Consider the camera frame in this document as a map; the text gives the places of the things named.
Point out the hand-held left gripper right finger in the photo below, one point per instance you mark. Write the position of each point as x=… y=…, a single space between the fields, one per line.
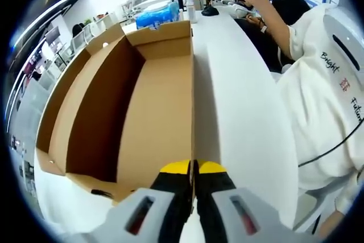
x=221 y=214

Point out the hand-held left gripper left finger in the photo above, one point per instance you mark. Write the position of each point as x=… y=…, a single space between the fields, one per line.
x=159 y=214

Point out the blue tissue pack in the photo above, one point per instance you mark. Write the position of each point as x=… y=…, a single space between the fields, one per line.
x=155 y=19

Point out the brown cardboard shoe box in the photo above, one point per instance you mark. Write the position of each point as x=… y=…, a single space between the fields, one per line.
x=159 y=98

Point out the black computer mouse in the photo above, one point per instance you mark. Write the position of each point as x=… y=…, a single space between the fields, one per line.
x=210 y=11

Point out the white grey chest device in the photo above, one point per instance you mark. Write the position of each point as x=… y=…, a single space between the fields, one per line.
x=344 y=32

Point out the person in white shirt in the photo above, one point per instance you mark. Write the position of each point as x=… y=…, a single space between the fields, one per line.
x=318 y=106

